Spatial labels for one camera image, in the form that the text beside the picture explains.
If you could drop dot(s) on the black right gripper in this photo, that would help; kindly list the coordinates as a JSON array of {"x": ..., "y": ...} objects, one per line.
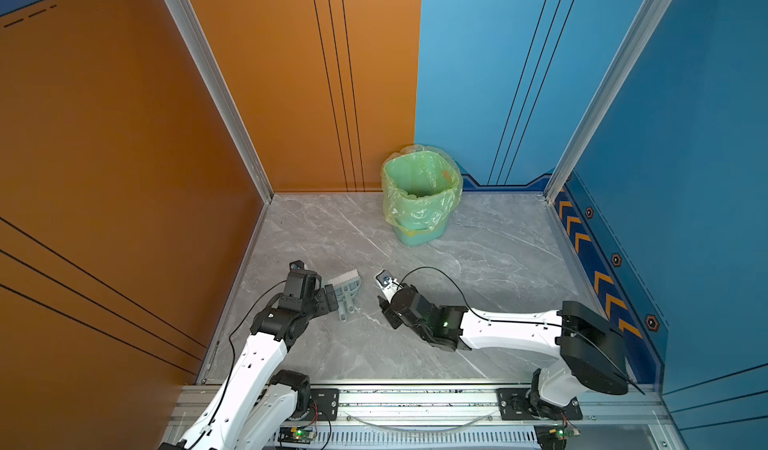
[{"x": 389, "y": 314}]

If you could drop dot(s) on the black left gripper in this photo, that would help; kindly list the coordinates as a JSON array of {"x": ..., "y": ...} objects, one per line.
[{"x": 324, "y": 305}]

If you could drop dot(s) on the grey-green hand brush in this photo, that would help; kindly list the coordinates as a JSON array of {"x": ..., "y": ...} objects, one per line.
[{"x": 346, "y": 287}]

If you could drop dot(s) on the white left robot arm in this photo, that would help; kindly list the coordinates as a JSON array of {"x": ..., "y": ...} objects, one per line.
[{"x": 255, "y": 398}]

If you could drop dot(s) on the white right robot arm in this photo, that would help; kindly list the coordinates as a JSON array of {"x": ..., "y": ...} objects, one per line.
[{"x": 587, "y": 351}]

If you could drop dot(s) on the green trash bin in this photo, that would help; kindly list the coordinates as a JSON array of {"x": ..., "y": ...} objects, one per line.
[{"x": 420, "y": 227}]

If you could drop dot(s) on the left green circuit board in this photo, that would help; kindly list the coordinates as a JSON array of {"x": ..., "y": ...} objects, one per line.
[{"x": 296, "y": 436}]

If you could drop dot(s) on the green circuit board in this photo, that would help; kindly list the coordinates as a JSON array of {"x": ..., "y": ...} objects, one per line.
[
  {"x": 296, "y": 436},
  {"x": 555, "y": 438}
]

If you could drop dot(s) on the right green circuit board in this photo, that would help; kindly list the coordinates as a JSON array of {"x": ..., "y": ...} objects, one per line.
[{"x": 555, "y": 438}]

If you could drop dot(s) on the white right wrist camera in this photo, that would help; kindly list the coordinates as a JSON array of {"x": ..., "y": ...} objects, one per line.
[{"x": 388, "y": 284}]

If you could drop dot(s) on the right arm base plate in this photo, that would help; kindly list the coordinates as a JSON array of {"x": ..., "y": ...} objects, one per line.
[{"x": 516, "y": 404}]

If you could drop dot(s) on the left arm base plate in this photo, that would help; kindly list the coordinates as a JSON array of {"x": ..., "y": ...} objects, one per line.
[{"x": 324, "y": 400}]

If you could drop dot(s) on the aluminium front rail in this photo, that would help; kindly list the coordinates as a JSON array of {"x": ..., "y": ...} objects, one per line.
[{"x": 453, "y": 403}]

